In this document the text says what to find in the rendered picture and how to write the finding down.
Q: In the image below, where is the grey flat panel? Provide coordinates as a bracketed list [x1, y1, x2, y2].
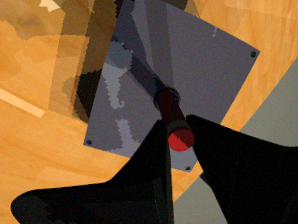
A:
[82, 0, 261, 159]

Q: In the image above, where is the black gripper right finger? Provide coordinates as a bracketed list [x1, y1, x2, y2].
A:
[186, 115, 298, 224]

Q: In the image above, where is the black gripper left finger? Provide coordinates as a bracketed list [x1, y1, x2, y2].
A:
[11, 119, 174, 224]

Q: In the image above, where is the dark red peg with red top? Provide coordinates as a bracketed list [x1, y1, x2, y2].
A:
[157, 91, 194, 152]

